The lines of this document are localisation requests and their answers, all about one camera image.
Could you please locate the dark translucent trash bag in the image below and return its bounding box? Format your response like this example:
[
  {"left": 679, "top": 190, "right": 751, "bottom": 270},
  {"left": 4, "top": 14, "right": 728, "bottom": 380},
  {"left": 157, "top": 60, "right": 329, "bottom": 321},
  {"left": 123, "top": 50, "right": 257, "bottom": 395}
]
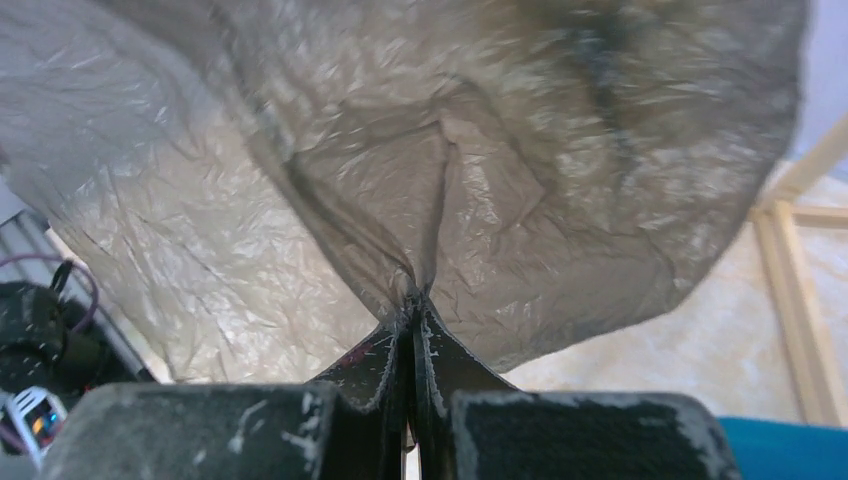
[{"left": 1, "top": 1, "right": 810, "bottom": 382}]

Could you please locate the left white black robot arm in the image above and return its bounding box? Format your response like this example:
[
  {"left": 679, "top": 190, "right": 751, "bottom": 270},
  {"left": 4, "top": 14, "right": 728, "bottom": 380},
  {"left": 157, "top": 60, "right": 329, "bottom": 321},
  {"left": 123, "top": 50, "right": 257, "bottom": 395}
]
[{"left": 1, "top": 281, "right": 154, "bottom": 456}]

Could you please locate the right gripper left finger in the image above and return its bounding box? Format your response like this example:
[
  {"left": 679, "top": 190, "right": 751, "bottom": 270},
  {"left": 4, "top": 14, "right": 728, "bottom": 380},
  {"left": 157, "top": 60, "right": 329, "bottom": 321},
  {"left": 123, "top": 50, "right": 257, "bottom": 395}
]
[{"left": 40, "top": 316, "right": 408, "bottom": 479}]

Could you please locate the blue t-shirt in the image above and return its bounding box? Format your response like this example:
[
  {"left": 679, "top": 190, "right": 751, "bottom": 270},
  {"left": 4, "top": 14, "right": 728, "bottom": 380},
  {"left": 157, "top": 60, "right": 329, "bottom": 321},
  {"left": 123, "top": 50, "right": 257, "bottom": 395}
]
[{"left": 719, "top": 417, "right": 848, "bottom": 480}]

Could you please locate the wooden clothes rack stand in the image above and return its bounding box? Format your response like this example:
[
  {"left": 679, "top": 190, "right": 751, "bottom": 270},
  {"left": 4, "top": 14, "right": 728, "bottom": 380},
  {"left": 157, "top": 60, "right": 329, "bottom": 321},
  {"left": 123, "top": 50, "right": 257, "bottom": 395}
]
[{"left": 749, "top": 116, "right": 847, "bottom": 427}]

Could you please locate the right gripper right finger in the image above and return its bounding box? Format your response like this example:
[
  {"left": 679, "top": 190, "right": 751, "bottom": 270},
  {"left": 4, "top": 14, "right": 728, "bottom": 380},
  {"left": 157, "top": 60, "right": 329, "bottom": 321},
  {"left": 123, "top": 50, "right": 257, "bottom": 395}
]
[{"left": 412, "top": 304, "right": 741, "bottom": 479}]

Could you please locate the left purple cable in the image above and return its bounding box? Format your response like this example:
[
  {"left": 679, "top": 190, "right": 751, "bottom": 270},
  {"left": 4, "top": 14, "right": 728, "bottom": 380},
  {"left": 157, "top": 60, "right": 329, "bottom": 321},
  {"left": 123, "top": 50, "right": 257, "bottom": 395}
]
[{"left": 0, "top": 253, "right": 101, "bottom": 336}]

